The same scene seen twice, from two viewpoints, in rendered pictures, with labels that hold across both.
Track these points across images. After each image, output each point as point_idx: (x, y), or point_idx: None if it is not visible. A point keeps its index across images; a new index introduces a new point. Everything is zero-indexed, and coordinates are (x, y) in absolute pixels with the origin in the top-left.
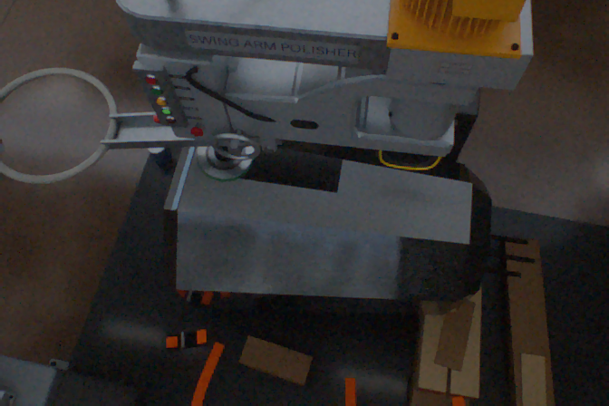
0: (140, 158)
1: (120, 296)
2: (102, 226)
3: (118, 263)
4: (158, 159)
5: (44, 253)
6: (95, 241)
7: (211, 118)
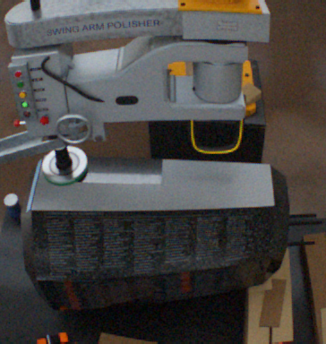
0: None
1: None
2: None
3: None
4: (12, 212)
5: None
6: None
7: (55, 107)
